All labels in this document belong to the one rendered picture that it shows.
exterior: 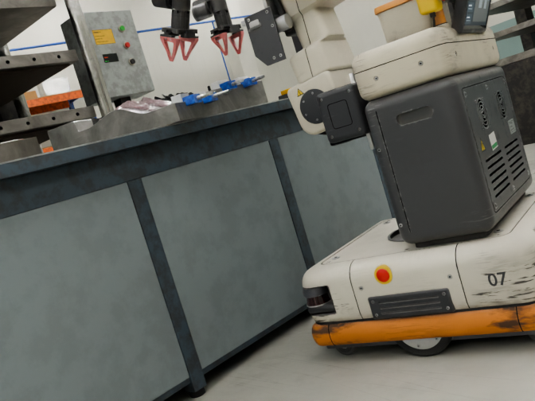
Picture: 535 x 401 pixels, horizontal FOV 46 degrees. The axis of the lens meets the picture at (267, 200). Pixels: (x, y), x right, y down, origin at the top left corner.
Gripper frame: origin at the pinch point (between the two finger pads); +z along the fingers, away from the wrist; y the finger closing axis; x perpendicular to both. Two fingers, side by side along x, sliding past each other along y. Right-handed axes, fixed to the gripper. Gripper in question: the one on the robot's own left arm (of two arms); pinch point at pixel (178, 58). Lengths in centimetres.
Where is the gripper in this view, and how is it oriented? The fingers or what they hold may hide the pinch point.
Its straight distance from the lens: 205.5
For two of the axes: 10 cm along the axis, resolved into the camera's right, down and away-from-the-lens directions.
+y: -5.2, 2.3, -8.3
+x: 8.5, 2.5, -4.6
